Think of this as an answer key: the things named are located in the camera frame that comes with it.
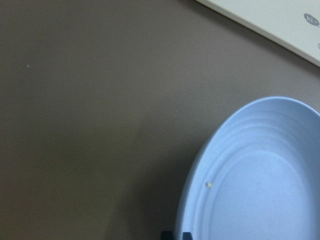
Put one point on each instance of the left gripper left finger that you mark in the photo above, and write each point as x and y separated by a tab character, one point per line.
166	235

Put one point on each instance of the blue round plate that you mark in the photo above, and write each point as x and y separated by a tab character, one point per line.
257	177

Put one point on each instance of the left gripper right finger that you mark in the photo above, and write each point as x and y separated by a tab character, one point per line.
187	236

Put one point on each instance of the cream rabbit tray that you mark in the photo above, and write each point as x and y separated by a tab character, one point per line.
293	24

